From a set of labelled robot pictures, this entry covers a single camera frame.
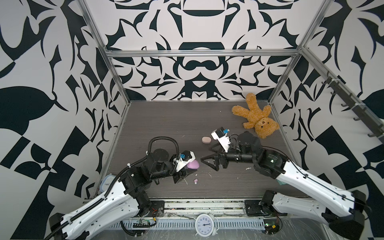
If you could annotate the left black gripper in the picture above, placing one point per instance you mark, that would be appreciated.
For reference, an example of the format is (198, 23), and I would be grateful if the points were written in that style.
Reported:
(179, 175)

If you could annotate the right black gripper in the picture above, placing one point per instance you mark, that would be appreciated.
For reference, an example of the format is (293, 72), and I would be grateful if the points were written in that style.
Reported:
(217, 156)

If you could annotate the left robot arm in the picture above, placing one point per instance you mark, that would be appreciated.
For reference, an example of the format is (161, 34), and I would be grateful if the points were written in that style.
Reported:
(126, 196)

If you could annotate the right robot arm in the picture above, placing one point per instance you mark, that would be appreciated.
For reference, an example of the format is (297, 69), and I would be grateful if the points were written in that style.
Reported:
(340, 210)

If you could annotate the brown teddy bear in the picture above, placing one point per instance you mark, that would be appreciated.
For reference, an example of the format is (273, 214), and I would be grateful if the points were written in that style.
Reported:
(257, 118)

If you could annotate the white analog clock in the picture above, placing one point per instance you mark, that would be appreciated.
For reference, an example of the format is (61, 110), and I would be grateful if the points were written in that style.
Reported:
(206, 225)

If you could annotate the left circuit board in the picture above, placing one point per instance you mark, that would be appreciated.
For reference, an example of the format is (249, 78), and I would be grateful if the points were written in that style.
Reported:
(143, 223)

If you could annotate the circuit board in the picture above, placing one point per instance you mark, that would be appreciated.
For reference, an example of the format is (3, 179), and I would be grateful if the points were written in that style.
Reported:
(143, 223)
(272, 226)

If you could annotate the light blue alarm clock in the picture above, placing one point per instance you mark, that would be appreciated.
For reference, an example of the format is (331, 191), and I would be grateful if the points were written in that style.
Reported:
(106, 182)

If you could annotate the right circuit board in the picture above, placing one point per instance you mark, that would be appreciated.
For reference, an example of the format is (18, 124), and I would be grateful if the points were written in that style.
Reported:
(272, 226)

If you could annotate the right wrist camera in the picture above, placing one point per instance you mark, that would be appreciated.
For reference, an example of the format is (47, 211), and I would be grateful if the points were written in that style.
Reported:
(222, 136)

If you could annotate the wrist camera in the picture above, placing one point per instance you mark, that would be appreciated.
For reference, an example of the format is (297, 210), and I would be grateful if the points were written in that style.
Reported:
(183, 159)
(222, 136)

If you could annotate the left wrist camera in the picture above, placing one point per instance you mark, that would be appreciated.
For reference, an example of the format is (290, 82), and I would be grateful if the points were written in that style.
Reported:
(183, 159)

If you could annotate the aluminium front rail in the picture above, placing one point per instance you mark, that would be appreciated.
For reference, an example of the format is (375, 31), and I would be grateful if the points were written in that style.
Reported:
(210, 205)

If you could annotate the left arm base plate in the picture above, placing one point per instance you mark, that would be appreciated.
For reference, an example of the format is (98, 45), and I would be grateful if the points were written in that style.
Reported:
(157, 208)

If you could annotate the white slotted cable duct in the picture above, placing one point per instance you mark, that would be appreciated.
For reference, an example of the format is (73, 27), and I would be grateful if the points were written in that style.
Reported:
(189, 224)

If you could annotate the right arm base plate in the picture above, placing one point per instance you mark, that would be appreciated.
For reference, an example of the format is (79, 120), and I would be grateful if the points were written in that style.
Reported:
(260, 208)

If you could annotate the aluminium frame back bar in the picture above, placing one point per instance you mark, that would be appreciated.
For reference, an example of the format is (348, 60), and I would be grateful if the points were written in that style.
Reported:
(200, 53)

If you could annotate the black wall hook rack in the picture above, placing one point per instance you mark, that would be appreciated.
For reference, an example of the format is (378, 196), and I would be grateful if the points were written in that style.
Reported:
(361, 110)

